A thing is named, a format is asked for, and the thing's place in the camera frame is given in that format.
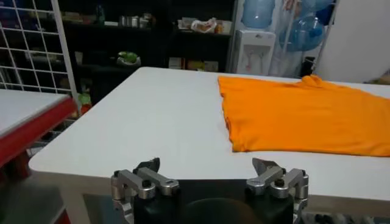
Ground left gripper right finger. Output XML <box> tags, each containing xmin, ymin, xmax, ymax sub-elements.
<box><xmin>246</xmin><ymin>157</ymin><xmax>310</xmax><ymax>224</ymax></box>

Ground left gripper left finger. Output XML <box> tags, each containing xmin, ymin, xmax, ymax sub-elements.
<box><xmin>110</xmin><ymin>157</ymin><xmax>180</xmax><ymax>224</ymax></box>

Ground orange t-shirt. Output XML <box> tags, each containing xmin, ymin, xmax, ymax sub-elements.
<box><xmin>218</xmin><ymin>74</ymin><xmax>390</xmax><ymax>158</ymax></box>

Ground green and orange snack bags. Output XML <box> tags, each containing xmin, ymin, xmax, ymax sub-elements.
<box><xmin>77</xmin><ymin>92</ymin><xmax>93</xmax><ymax>116</ymax></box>

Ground white and red medicine box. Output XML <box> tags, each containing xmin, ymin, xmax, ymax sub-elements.
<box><xmin>168</xmin><ymin>57</ymin><xmax>186</xmax><ymax>70</ymax></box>

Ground bowl of green apples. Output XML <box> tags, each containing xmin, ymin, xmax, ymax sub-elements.
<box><xmin>116</xmin><ymin>51</ymin><xmax>142</xmax><ymax>67</ymax></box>

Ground yellow-green medicine box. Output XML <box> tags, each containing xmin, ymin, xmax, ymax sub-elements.
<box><xmin>186</xmin><ymin>60</ymin><xmax>204</xmax><ymax>71</ymax></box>

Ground white and green medicine box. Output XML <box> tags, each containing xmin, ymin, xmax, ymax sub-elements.
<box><xmin>204</xmin><ymin>60</ymin><xmax>219</xmax><ymax>72</ymax></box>

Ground white water dispenser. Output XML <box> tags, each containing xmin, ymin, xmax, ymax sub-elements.
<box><xmin>233</xmin><ymin>29</ymin><xmax>277</xmax><ymax>76</ymax></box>

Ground black shelving unit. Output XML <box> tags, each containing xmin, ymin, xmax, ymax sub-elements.
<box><xmin>57</xmin><ymin>0</ymin><xmax>237</xmax><ymax>105</ymax></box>

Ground red-edged white table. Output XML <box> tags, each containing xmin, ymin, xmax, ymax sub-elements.
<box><xmin>0</xmin><ymin>89</ymin><xmax>79</xmax><ymax>224</ymax></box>

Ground blue water cooler bottle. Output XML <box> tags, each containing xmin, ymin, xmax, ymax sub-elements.
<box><xmin>300</xmin><ymin>0</ymin><xmax>336</xmax><ymax>16</ymax></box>
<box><xmin>241</xmin><ymin>0</ymin><xmax>276</xmax><ymax>30</ymax></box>
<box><xmin>279</xmin><ymin>15</ymin><xmax>325</xmax><ymax>52</ymax></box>

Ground white paper cup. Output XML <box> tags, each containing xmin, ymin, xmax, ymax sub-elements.
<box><xmin>221</xmin><ymin>19</ymin><xmax>233</xmax><ymax>35</ymax></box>

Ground clear plastic bag with food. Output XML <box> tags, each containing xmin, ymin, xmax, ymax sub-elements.
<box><xmin>190</xmin><ymin>17</ymin><xmax>218</xmax><ymax>34</ymax></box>

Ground teal glass bottle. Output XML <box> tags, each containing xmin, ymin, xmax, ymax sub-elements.
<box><xmin>95</xmin><ymin>2</ymin><xmax>106</xmax><ymax>25</ymax></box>

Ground white wire grid panel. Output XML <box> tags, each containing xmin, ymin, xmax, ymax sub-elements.
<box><xmin>0</xmin><ymin>0</ymin><xmax>79</xmax><ymax>105</ymax></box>

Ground white wire bottle rack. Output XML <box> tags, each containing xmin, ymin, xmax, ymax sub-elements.
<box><xmin>274</xmin><ymin>0</ymin><xmax>341</xmax><ymax>77</ymax></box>

